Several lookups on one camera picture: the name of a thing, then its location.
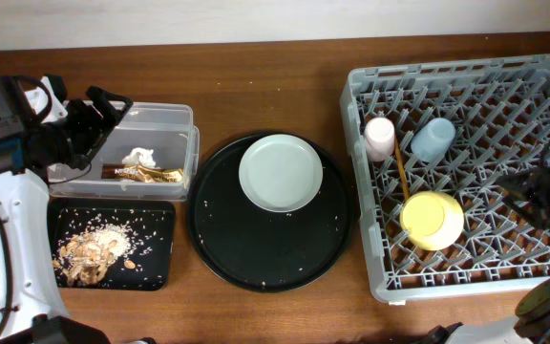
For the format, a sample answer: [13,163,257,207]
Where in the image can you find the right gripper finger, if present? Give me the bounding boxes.
[496,171,536,191]
[502,196,542,225]

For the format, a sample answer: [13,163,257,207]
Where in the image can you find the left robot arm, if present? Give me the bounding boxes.
[0,75,133,343]

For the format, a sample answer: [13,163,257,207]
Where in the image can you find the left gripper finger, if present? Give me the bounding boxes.
[76,130,112,165]
[86,86,134,129]

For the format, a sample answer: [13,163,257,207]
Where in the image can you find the food scraps pile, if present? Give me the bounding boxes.
[51,207,171,288]

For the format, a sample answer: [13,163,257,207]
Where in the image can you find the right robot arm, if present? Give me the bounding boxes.
[418,166,550,344]

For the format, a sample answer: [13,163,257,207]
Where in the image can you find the grey dishwasher rack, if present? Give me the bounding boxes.
[340,54,550,304]

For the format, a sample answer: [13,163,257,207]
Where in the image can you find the clear plastic bin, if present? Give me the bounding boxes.
[48,102,200,202]

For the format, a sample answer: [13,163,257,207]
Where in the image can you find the gold coffee sachet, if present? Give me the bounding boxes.
[101,164,183,183]

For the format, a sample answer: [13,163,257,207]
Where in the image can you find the black rectangular tray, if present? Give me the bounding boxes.
[45,197,178,291]

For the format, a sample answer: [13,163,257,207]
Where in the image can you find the blue cup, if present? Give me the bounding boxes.
[411,118,455,162]

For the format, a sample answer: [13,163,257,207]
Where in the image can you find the pink cup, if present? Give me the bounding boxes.
[364,117,395,161]

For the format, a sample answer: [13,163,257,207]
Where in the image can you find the round black tray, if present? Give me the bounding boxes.
[186,133,357,292]

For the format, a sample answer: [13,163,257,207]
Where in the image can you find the white tissue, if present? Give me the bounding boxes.
[121,147,157,168]

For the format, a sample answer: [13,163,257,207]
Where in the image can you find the grey plate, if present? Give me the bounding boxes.
[239,134,324,213]

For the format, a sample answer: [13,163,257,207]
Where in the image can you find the yellow bowl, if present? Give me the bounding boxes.
[399,191,465,251]

